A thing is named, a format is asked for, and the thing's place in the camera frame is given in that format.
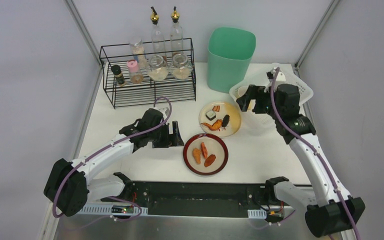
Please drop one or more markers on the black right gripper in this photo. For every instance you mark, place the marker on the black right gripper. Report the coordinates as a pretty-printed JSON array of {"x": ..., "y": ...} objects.
[{"x": 256, "y": 96}]

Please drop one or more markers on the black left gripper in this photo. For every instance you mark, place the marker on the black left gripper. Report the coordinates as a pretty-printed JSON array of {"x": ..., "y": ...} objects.
[{"x": 167, "y": 135}]

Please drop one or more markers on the yellow food piece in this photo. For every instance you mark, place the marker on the yellow food piece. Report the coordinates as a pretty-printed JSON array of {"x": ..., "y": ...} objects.
[{"x": 240, "y": 92}]

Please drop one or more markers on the red food piece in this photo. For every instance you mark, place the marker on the red food piece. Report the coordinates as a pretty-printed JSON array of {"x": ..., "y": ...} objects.
[{"x": 204, "y": 150}]

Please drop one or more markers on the red rimmed plate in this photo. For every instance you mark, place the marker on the red rimmed plate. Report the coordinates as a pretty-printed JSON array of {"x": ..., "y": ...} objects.
[{"x": 214, "y": 145}]

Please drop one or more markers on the glass rice jar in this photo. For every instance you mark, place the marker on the glass rice jar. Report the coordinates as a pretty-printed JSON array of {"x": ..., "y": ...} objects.
[
  {"x": 157, "y": 68},
  {"x": 181, "y": 67}
]

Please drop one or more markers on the pink cap spice jar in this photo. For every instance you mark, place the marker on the pink cap spice jar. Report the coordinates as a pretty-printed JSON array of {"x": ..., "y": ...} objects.
[{"x": 135, "y": 73}]

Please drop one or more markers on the black cap spice jar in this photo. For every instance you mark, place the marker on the black cap spice jar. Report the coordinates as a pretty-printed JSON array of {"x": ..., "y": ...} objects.
[{"x": 118, "y": 75}]

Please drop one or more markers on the glass oil bottle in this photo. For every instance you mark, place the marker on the glass oil bottle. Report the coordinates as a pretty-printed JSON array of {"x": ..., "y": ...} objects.
[
  {"x": 176, "y": 33},
  {"x": 157, "y": 36}
]

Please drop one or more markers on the silver lid bead jar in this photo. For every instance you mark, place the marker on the silver lid bead jar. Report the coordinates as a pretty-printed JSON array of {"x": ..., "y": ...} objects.
[{"x": 138, "y": 51}]

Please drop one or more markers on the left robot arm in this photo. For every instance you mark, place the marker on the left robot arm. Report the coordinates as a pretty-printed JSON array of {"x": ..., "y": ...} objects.
[{"x": 71, "y": 184}]

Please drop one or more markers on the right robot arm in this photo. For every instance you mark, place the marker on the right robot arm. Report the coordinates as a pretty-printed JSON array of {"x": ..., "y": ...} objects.
[{"x": 333, "y": 209}]

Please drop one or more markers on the orange fried nugget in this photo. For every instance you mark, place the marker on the orange fried nugget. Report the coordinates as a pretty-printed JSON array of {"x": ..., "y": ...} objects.
[{"x": 196, "y": 153}]

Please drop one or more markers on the black spiky sea cucumber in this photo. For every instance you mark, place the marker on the black spiky sea cucumber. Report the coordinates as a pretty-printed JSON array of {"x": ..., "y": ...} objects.
[{"x": 225, "y": 121}]

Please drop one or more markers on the small orange food piece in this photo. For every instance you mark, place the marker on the small orange food piece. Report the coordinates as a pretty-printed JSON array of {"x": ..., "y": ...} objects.
[{"x": 216, "y": 108}]

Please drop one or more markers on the cream floral plate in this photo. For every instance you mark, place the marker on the cream floral plate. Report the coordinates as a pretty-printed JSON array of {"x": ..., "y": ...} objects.
[{"x": 226, "y": 108}]

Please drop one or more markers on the fried chicken wing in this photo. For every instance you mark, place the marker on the fried chicken wing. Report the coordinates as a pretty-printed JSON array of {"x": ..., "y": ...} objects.
[{"x": 215, "y": 126}]

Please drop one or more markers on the sushi roll piece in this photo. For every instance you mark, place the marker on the sushi roll piece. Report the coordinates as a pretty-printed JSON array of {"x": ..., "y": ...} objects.
[{"x": 210, "y": 115}]

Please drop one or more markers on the brown fried piece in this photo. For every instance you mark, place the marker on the brown fried piece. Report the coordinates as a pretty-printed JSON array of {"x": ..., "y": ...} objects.
[{"x": 209, "y": 160}]

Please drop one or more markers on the green trash bin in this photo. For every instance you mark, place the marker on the green trash bin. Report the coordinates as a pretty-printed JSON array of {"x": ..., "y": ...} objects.
[{"x": 230, "y": 51}]

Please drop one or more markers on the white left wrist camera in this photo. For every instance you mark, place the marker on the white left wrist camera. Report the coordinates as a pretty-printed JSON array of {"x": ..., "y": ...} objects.
[{"x": 164, "y": 110}]

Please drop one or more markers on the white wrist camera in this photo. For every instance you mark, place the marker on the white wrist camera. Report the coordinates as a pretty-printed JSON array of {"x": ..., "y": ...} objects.
[
  {"x": 164, "y": 110},
  {"x": 277, "y": 74}
]

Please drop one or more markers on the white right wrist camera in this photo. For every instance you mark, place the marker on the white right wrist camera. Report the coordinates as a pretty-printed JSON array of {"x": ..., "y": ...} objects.
[{"x": 277, "y": 74}]

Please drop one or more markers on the black wire rack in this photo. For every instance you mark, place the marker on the black wire rack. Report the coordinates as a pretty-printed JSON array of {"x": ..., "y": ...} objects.
[{"x": 145, "y": 92}]

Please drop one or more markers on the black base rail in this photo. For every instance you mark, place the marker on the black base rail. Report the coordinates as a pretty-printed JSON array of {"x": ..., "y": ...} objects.
[{"x": 194, "y": 199}]

